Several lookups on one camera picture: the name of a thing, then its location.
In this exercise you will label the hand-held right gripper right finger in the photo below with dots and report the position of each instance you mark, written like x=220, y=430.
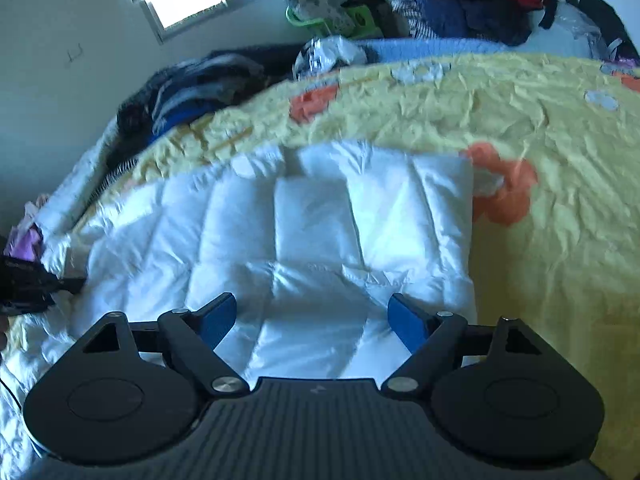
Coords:
x=407, y=322

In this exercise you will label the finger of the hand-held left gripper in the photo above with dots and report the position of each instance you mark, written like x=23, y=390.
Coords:
x=62, y=286

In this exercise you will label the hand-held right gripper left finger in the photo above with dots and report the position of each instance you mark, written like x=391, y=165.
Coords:
x=225, y=316

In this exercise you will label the white puffer jacket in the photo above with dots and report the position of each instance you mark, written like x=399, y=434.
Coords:
x=310, y=220

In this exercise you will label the dark striped clothes pile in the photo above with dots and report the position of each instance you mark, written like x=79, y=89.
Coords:
x=200, y=85

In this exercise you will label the purple cloth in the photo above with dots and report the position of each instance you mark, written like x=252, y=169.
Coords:
x=27, y=242

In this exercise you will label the white bed sheet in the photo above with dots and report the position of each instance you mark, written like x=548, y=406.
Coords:
x=75, y=185

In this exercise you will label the yellow floral blanket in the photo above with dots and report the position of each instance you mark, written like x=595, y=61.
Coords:
x=525, y=110

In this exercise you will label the light blue cloth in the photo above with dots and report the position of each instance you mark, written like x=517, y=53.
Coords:
x=425, y=49

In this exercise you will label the silver foil bag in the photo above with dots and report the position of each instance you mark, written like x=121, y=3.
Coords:
x=327, y=55

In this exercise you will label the navy garment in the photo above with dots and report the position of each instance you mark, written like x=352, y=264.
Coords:
x=465, y=12

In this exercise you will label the clear plastic bag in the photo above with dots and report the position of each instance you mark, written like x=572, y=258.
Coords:
x=582, y=27

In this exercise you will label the black garment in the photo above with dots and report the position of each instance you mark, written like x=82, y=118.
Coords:
x=605, y=20

